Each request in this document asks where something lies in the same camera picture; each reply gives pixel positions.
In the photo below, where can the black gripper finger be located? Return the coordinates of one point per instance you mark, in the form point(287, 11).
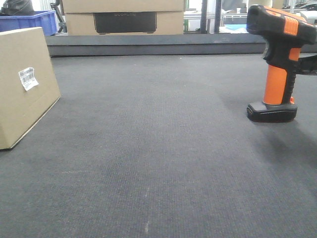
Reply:
point(307, 65)

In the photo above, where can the orange black barcode scanner gun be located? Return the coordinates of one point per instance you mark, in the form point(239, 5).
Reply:
point(285, 35)

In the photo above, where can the small brown cardboard package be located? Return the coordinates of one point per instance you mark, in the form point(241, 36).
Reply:
point(28, 87)

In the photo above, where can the large brown cardboard box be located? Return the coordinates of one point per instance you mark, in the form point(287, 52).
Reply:
point(124, 17)

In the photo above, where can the blue tray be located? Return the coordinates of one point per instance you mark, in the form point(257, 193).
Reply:
point(235, 28)

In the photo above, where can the black vertical pole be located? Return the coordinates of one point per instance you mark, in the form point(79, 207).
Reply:
point(217, 15)

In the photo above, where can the black raised table ledge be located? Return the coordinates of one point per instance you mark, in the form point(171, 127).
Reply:
point(135, 45)

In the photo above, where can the blue plastic crate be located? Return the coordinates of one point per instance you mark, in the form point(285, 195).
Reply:
point(44, 19)

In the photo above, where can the black bag in crate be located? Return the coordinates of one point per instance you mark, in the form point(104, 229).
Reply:
point(17, 8)

